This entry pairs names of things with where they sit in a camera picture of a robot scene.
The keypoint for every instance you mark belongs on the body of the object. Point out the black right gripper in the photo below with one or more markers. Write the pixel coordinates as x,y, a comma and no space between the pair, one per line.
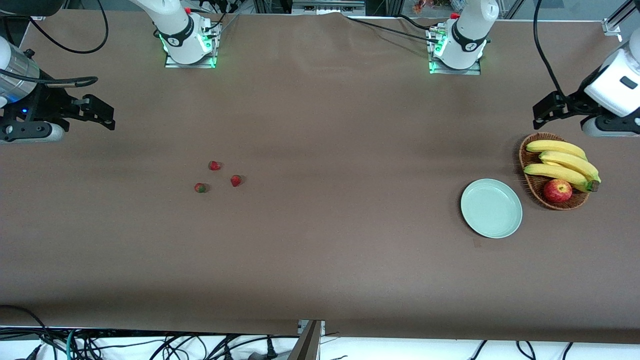
46,104

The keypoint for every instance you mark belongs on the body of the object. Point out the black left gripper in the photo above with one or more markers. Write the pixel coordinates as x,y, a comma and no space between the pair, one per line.
574,103

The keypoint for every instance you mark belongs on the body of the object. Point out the strawberry with green leaves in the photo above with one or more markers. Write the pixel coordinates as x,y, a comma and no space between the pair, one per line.
200,187

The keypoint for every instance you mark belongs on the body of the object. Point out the red strawberry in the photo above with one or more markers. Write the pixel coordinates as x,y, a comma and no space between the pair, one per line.
236,180
214,165

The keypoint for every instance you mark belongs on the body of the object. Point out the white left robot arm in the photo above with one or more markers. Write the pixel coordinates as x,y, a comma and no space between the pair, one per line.
467,35

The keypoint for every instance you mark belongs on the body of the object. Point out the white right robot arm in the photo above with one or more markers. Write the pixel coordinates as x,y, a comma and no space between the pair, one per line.
177,35

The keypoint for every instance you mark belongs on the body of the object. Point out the pale green round plate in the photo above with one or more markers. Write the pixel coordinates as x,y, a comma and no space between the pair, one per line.
491,208

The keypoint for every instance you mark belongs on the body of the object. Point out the yellow banana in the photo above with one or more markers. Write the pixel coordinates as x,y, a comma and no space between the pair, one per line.
575,162
555,172
555,146

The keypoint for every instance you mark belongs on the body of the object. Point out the brown wicker basket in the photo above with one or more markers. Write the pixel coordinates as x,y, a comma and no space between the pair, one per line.
535,187

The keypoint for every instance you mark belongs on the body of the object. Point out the red apple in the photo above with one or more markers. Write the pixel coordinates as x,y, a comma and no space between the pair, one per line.
557,191

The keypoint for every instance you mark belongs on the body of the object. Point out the colourful background items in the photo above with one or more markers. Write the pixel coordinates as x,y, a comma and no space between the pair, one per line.
425,5

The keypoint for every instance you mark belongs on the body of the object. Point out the brown table cover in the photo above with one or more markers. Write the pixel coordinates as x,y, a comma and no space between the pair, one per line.
320,250

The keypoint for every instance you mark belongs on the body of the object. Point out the black power plug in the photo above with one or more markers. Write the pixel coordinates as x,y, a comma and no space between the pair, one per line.
271,350

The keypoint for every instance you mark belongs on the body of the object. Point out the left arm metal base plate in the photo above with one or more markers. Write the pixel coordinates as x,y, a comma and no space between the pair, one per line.
470,71

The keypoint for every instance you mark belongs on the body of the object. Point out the aluminium extrusion bracket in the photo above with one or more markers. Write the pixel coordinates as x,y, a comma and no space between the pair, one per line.
612,25

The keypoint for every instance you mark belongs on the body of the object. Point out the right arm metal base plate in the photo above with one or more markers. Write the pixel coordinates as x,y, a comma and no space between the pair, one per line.
190,65

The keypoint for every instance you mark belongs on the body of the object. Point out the metal frame with device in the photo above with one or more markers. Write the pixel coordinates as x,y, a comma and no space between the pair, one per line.
327,6

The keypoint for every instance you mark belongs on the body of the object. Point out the aluminium profile post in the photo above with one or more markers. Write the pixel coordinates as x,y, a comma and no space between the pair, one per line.
310,345

